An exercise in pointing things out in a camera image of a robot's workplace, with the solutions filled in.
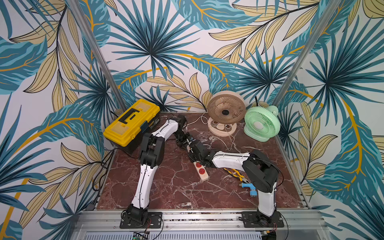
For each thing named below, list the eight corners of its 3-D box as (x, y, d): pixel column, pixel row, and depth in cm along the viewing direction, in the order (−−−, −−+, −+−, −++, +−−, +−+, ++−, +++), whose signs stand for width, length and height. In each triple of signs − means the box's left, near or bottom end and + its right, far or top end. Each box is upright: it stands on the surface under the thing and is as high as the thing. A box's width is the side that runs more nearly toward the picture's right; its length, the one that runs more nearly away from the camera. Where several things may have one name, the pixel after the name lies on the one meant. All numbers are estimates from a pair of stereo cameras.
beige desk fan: (208, 136, 108) (213, 102, 83) (207, 124, 115) (211, 90, 90) (234, 136, 108) (248, 103, 83) (232, 124, 115) (244, 91, 90)
